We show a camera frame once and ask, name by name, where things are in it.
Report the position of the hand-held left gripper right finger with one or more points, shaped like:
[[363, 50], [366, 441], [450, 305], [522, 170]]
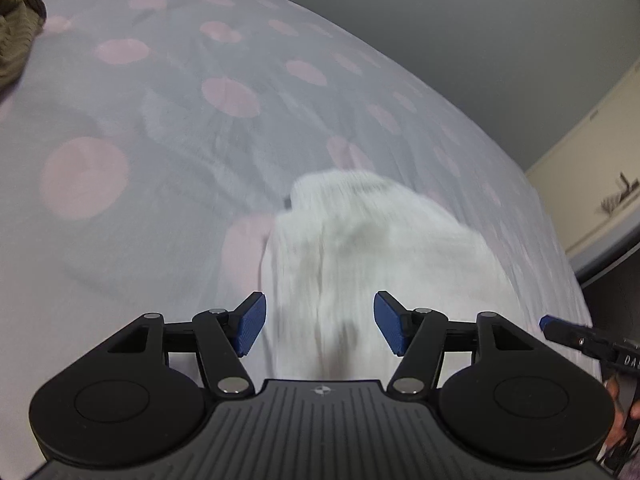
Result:
[[390, 324]]

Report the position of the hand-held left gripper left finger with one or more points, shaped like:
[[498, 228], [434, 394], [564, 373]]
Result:
[[252, 324]]

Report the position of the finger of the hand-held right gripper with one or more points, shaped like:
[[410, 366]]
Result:
[[567, 332]]

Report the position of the white crinkled garment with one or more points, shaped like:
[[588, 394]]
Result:
[[390, 260]]

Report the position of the person's right hand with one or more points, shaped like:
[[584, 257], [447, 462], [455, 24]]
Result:
[[622, 412]]

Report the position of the cream cabinet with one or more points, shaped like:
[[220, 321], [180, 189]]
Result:
[[590, 170]]

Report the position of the olive striped shirt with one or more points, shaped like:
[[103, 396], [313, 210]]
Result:
[[15, 35]]

